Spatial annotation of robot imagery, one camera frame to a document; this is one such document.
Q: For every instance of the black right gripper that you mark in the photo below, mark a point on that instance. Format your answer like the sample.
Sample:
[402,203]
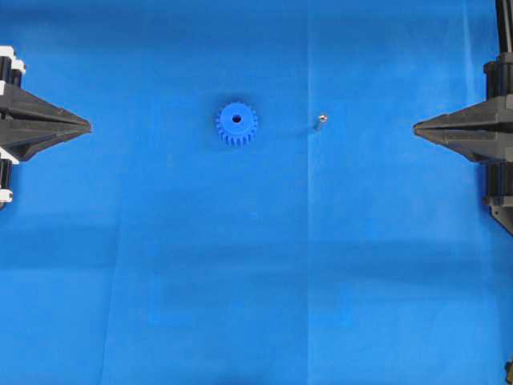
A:
[495,148]

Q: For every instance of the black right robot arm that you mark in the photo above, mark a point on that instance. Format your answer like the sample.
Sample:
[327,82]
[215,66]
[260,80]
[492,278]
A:
[504,23]

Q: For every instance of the small blue plastic gear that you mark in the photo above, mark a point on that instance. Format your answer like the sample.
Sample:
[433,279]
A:
[237,124]

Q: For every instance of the blue table cloth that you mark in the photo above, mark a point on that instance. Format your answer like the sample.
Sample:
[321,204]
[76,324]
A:
[148,251]

